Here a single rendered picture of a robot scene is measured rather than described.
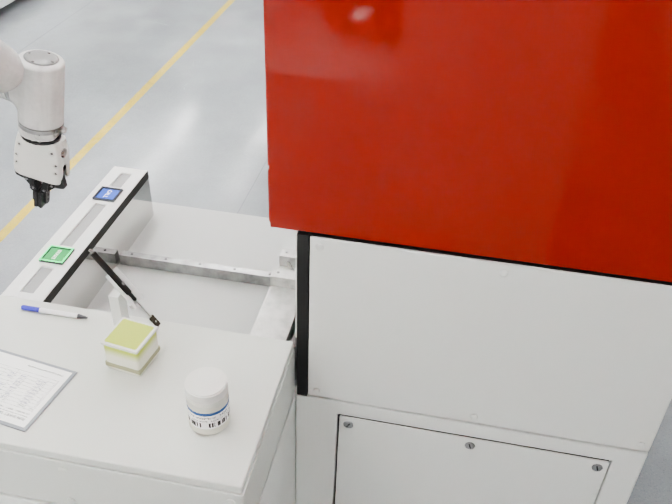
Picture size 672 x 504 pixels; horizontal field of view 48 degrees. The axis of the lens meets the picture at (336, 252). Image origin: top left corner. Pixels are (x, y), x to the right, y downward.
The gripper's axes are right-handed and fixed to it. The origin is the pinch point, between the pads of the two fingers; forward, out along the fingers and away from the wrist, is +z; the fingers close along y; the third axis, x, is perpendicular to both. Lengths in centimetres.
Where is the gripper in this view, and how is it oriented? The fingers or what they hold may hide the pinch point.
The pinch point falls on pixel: (41, 196)
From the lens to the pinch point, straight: 168.9
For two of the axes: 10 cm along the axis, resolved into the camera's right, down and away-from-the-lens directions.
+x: -1.9, 5.8, -8.0
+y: -9.5, -3.0, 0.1
